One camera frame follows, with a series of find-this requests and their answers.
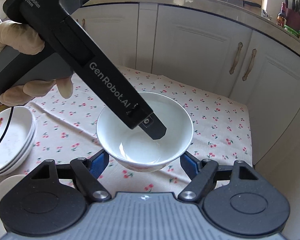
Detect large white bowl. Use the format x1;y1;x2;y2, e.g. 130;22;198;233
96;92;193;172

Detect white fruit-print plate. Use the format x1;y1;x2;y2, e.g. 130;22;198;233
0;106;35;170
0;120;37;176

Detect white kitchen base cabinets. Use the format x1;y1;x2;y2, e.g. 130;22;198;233
70;2;300;205

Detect left gloved hand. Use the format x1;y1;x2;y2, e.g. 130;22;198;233
0;19;75;110

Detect cherry print tablecloth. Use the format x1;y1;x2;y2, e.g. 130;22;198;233
0;64;253;201

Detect dark sauce bottle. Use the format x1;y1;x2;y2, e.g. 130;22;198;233
276;2;286;28

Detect dark red knife block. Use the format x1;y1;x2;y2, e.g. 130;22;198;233
285;0;300;31

